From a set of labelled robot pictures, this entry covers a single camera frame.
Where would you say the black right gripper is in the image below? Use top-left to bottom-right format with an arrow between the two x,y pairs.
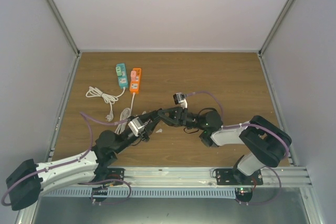
155,107 -> 206,131

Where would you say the pink plug adapter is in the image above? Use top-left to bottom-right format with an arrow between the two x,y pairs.
130,70 -> 137,81

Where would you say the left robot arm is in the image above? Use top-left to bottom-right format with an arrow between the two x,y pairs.
1,111 -> 161,211

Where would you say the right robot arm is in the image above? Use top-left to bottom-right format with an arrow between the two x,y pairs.
158,107 -> 292,185

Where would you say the orange power strip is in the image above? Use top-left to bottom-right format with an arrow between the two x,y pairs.
130,68 -> 142,94

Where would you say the teal power strip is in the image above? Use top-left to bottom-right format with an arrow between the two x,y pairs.
116,63 -> 129,89

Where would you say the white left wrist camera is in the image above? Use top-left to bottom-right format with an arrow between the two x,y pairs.
128,117 -> 145,136

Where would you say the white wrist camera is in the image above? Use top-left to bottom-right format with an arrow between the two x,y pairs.
173,92 -> 188,109
128,117 -> 145,136

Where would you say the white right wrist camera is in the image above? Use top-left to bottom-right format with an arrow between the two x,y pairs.
173,92 -> 188,109

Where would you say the white bundled orange-strip cable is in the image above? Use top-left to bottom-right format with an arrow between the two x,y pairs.
114,92 -> 137,134

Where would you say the black thin wire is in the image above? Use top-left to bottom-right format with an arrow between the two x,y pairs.
183,126 -> 200,135

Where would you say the white coiled teal-strip cable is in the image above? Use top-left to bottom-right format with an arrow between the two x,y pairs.
86,86 -> 127,123

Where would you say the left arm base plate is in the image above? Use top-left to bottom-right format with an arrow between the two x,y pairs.
93,167 -> 125,182

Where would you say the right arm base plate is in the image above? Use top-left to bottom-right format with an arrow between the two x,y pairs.
212,168 -> 264,186

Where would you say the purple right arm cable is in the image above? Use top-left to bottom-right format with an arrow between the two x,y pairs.
187,91 -> 291,206

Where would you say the slotted cable duct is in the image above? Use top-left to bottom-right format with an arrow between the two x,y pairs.
45,186 -> 236,199

